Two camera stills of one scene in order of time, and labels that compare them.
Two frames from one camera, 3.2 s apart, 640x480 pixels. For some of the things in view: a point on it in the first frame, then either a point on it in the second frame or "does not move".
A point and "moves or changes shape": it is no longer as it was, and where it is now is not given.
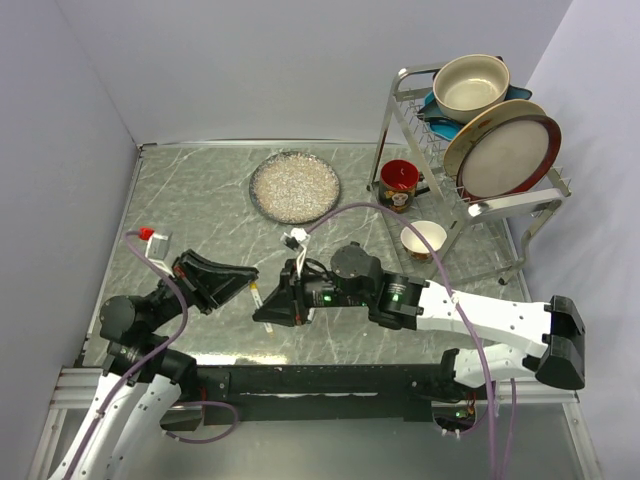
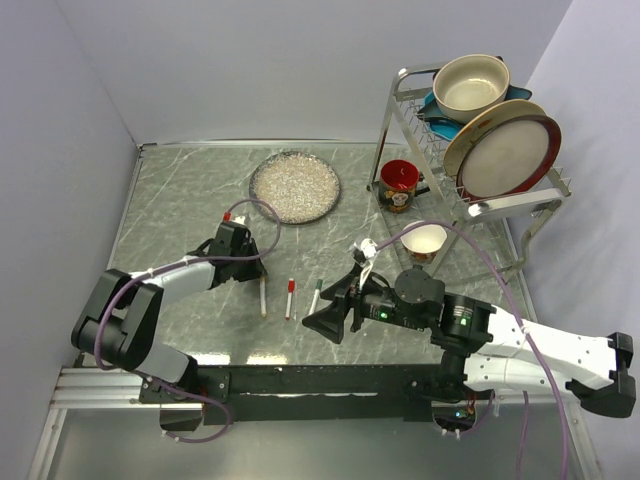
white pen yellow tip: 257,296 moves or changes shape
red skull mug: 397,185 does not move
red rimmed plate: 510,156 does not move
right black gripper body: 302,293 to 373,301
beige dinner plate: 476,122 does not move
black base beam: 320,394 does not move
